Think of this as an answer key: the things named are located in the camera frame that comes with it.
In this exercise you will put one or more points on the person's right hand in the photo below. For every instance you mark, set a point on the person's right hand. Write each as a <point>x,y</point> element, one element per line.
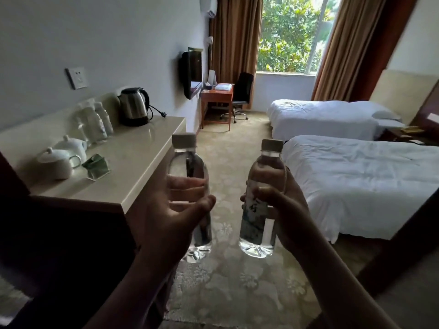
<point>291,215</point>

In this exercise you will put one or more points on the person's left hand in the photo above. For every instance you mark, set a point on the person's left hand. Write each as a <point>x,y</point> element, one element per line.
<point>161,229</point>

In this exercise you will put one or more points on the person's left thumb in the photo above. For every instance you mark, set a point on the person's left thumb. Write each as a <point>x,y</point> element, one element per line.
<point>197,210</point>

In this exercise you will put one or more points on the person's right thumb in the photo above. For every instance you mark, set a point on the person's right thumb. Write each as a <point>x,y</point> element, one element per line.
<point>259,197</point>

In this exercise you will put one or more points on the clear labelled water bottle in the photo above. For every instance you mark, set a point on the clear labelled water bottle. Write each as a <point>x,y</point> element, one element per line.
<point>255,229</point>

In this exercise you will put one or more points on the clear plastic water bottle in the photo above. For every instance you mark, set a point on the clear plastic water bottle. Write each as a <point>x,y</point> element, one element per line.
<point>185,157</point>
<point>105,118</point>
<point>93,125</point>

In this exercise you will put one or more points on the person's left forearm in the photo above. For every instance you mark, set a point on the person's left forearm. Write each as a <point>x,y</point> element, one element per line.
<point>137,294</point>

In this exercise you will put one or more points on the person's right forearm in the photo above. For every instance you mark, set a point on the person's right forearm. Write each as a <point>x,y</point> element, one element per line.
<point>336,284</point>

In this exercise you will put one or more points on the white counter cabinet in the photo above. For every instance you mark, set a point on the white counter cabinet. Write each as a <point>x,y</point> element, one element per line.
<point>137,161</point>

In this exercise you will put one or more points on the white made bed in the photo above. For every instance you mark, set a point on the white made bed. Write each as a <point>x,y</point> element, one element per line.
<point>363,181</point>
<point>319,119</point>

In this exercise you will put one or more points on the wooden desk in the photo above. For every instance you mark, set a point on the wooden desk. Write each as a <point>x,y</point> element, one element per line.
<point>216,97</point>

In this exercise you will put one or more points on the green tea packets in holder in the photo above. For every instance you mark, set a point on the green tea packets in holder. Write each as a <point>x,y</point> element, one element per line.
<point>96,167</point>

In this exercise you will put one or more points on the black office chair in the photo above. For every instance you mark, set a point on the black office chair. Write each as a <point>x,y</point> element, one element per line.
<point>242,87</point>

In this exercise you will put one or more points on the white folded towel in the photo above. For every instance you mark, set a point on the white folded towel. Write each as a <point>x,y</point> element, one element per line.
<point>224,86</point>

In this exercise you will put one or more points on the steel electric kettle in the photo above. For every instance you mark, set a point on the steel electric kettle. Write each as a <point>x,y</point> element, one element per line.
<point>133,106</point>

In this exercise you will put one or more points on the white standing card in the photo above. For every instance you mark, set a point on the white standing card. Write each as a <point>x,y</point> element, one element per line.
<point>212,78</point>

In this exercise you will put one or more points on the white ceramic teapot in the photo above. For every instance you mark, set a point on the white ceramic teapot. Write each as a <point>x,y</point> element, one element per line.
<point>72,147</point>

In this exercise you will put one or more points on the white pillow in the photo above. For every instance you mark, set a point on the white pillow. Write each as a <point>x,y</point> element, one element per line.
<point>377,111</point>

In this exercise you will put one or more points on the white lidded ceramic cup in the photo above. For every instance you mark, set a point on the white lidded ceramic cup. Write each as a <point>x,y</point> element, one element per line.
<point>56,164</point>

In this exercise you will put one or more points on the dark wooden nightstand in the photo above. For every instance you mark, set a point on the dark wooden nightstand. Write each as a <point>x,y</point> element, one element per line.
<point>394,135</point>

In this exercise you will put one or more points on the dark wooden panel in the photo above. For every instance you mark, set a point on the dark wooden panel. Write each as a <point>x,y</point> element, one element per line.
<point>404,239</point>

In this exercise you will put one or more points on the brown curtain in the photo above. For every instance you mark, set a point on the brown curtain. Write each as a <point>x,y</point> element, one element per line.
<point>349,47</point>
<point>236,41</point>

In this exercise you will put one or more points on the window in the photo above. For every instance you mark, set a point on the window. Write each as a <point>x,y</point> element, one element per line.
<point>288,34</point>

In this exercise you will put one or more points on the yellow item on nightstand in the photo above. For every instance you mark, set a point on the yellow item on nightstand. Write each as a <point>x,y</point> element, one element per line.
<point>411,129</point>

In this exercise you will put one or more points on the beige padded headboard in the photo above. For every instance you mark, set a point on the beige padded headboard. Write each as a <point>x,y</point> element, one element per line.
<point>401,92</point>

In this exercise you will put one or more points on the white air conditioner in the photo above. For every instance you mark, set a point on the white air conditioner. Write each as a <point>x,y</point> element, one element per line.
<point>207,4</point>

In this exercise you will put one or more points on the black wall television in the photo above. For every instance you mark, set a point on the black wall television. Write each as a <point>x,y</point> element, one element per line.
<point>189,75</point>

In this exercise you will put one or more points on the white wall switch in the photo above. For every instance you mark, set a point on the white wall switch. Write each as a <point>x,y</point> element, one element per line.
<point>76,78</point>

